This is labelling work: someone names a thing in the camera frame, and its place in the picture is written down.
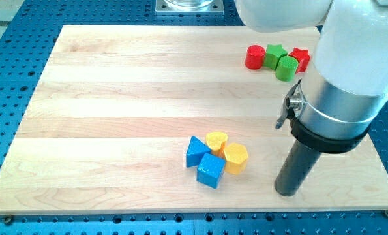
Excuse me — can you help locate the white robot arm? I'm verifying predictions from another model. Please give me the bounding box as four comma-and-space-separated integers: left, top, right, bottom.
235, 0, 388, 153

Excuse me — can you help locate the yellow hexagon block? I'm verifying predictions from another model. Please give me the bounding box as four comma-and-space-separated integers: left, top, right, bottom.
224, 143, 249, 174

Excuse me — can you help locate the blue triangle block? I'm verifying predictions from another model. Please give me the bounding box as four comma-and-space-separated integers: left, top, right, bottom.
186, 136, 211, 168

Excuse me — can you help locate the yellow heart block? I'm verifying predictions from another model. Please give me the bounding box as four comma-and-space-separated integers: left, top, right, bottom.
205, 131, 228, 158

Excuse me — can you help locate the blue cube block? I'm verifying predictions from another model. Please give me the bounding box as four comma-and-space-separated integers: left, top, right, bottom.
196, 153, 226, 189

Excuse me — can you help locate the light wooden board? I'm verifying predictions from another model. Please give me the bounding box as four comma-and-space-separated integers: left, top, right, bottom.
0, 25, 388, 215

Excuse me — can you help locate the red cylinder block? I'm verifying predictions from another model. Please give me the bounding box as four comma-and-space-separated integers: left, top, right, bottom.
245, 45, 266, 70

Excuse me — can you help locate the green star block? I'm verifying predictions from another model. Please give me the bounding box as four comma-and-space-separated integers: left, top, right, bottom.
263, 44, 288, 71

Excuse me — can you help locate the green cylinder block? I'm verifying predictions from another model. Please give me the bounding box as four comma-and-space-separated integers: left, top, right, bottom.
275, 56, 299, 82

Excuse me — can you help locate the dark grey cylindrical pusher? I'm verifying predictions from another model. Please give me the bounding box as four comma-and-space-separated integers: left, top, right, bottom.
275, 140, 321, 196

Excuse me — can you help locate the red star block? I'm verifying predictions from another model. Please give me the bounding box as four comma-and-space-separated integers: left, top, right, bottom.
288, 47, 311, 74

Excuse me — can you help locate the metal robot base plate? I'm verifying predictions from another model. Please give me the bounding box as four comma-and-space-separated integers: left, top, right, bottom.
155, 0, 224, 14

